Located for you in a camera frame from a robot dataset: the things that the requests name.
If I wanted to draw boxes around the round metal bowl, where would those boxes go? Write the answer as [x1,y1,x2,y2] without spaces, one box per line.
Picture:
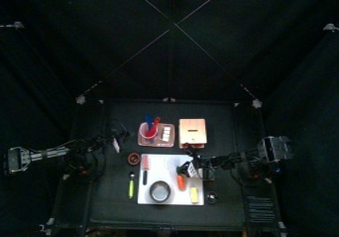
[148,179,172,204]

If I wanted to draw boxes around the small black round object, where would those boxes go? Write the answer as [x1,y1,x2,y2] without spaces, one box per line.
[206,191,219,204]

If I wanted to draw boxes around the yellow rectangular block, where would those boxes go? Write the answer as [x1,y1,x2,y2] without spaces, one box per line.
[190,186,200,204]

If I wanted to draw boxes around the thin white cord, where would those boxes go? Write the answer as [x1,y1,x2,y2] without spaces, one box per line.
[82,0,235,97]
[122,0,262,103]

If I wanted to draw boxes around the silver corner bracket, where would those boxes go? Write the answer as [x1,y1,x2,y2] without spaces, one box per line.
[39,216,58,237]
[275,221,288,237]

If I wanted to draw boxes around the toy knife with black handle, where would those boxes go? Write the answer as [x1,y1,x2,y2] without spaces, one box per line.
[140,154,151,186]

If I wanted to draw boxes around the clear tray with pens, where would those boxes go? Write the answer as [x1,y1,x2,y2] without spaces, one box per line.
[136,122,176,148]

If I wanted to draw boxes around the white segmented block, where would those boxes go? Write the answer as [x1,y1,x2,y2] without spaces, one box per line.
[162,126,172,142]

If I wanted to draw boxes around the black label with white text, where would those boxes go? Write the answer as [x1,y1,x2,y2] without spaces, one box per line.
[246,194,278,227]

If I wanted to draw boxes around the wooden box with slot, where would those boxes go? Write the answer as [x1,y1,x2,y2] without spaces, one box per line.
[178,118,208,150]

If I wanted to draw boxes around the orange toy carrot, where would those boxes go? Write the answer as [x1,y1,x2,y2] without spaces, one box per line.
[176,175,187,191]

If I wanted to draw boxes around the yellow-green handled tool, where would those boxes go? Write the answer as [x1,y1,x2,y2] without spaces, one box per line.
[127,171,135,199]

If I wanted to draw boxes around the red plastic utensil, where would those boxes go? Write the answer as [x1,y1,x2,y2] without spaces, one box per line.
[147,116,162,138]

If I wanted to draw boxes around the small dark red bowl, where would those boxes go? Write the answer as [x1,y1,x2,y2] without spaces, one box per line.
[127,152,142,166]

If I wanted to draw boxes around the white cutting board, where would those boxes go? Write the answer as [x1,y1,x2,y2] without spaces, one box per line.
[136,153,206,206]

